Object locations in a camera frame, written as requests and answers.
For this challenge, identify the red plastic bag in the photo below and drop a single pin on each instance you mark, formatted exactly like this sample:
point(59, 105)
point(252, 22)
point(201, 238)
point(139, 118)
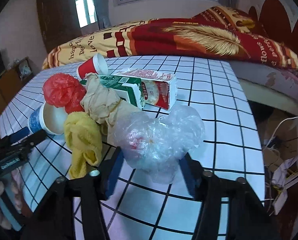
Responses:
point(61, 90)

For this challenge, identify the yellow cloth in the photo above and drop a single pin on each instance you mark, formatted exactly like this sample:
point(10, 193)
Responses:
point(81, 135)

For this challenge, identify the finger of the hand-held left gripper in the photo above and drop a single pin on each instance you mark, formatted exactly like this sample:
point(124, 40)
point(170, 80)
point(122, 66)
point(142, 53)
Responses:
point(35, 137)
point(18, 134)

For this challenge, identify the clear plastic bag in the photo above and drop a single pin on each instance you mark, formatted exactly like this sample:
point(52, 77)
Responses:
point(159, 140)

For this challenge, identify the blue paper cup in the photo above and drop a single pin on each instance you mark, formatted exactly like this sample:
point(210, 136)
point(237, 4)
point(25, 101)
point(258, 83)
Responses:
point(35, 123)

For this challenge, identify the beige crumpled cloth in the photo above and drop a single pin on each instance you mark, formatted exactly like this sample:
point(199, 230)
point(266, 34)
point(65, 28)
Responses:
point(101, 100)

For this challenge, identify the red paper cup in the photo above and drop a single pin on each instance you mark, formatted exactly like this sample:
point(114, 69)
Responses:
point(89, 67)

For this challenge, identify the red and white headboard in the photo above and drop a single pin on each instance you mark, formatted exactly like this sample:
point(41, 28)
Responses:
point(274, 17)

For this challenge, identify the pile of paper scraps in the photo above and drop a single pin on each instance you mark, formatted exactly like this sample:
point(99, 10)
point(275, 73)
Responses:
point(286, 175)

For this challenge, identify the green milk carton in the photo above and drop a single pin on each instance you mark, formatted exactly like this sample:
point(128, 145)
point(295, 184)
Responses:
point(125, 87)

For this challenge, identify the bed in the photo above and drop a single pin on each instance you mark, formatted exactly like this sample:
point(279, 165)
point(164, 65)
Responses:
point(276, 82)

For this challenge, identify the narrow bright window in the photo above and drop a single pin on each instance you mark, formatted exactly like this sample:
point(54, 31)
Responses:
point(85, 5)

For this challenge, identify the red and yellow printed blanket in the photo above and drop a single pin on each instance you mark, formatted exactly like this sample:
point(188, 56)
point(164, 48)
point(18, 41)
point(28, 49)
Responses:
point(189, 37)

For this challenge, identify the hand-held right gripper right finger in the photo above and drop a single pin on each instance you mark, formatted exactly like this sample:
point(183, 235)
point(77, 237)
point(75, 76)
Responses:
point(188, 177)

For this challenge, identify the red milk carton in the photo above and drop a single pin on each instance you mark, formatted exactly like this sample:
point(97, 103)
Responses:
point(159, 92)

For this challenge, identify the dark wooden door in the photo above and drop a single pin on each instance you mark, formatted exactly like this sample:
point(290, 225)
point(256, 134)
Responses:
point(56, 22)

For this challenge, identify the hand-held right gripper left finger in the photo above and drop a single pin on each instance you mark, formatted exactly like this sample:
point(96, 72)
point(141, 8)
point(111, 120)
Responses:
point(114, 177)

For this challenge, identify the wooden cabinet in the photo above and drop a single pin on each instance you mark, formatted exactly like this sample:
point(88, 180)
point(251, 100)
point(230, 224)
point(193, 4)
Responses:
point(3, 90)

